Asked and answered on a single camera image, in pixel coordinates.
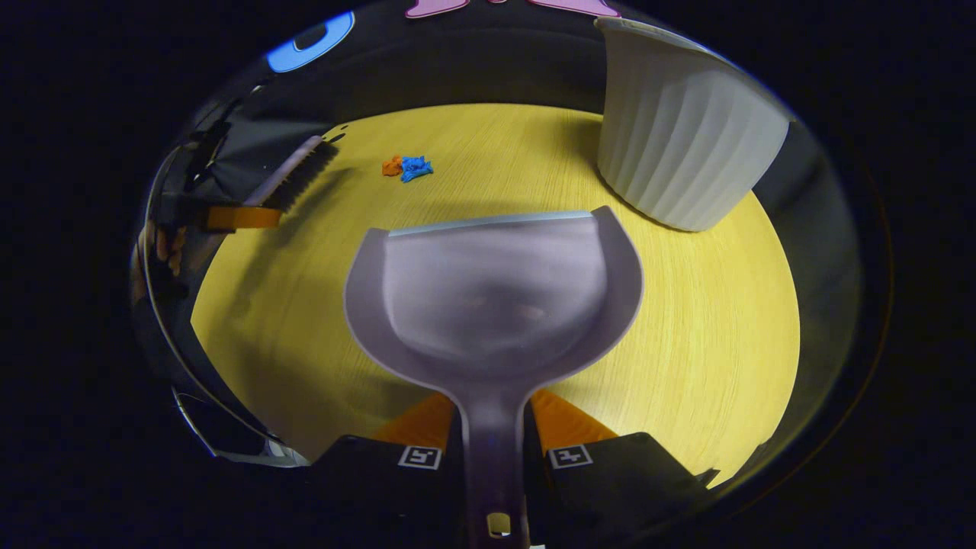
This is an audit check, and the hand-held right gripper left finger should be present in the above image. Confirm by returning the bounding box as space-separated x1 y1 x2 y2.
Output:
309 393 467 549

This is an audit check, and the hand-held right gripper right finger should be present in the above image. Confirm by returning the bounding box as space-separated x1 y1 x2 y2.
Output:
522 389 718 549

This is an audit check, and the lilac plastic dustpan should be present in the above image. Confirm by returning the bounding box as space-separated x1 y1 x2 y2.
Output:
343 206 644 549

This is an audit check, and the grey ribbed garbage bin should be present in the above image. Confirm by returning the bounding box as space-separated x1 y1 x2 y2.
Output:
595 17 791 233

